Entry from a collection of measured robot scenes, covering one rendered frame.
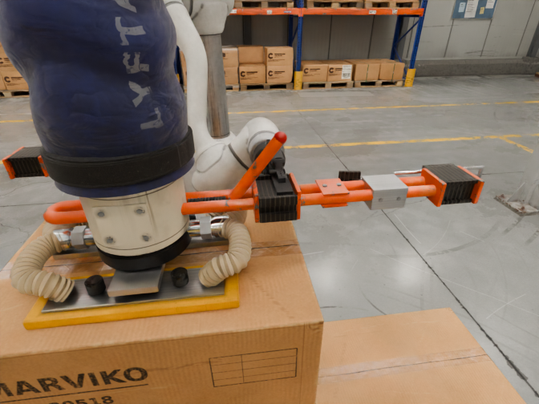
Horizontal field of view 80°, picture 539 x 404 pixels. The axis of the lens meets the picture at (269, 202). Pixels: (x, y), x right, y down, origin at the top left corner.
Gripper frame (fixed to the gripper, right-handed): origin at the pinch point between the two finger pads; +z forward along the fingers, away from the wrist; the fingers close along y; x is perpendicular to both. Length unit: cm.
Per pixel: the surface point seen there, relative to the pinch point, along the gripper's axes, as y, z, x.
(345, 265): 120, -109, -65
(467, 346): 66, -6, -65
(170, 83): -21.3, 2.7, 17.2
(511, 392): 66, 10, -68
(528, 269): 120, -88, -187
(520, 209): 116, -153, -237
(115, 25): -28.9, 9.0, 21.4
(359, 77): 98, -713, -308
